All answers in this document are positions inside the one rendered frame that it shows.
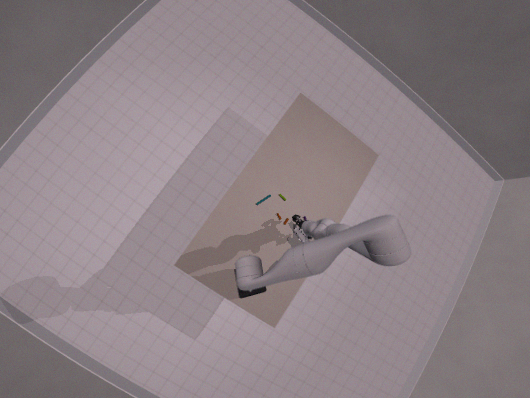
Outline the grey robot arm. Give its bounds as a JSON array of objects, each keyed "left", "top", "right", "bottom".
[{"left": 235, "top": 215, "right": 411, "bottom": 292}]

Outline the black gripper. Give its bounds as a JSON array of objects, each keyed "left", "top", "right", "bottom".
[{"left": 292, "top": 215, "right": 313, "bottom": 239}]

